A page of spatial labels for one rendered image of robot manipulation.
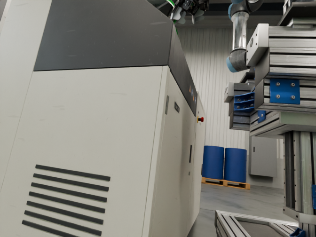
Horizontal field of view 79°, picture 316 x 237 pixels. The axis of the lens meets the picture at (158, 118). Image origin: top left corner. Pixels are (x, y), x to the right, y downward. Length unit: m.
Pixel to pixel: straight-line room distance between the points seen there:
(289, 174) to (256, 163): 6.39
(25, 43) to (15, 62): 0.09
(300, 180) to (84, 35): 1.03
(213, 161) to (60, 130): 5.08
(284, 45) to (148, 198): 0.64
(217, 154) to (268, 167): 2.40
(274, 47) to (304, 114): 0.27
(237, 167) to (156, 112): 5.18
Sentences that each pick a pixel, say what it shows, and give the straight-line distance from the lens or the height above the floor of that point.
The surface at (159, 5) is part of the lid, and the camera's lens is 1.67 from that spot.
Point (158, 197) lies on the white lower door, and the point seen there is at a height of 0.39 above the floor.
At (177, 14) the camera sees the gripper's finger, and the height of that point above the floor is 1.21.
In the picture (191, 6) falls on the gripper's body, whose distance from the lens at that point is 1.10.
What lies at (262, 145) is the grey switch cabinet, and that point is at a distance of 7.55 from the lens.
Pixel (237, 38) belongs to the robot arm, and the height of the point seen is 1.36.
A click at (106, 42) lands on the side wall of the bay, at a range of 0.78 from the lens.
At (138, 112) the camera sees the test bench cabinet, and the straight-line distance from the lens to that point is 0.60.
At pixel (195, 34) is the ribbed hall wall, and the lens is 9.10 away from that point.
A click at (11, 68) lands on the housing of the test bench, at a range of 1.08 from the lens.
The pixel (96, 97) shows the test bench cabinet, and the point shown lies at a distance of 0.70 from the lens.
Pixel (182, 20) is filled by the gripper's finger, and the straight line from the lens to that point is 1.13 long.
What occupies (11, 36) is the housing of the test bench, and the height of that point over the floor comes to 0.97.
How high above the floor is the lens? 0.50
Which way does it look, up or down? 12 degrees up
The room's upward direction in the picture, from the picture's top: 7 degrees clockwise
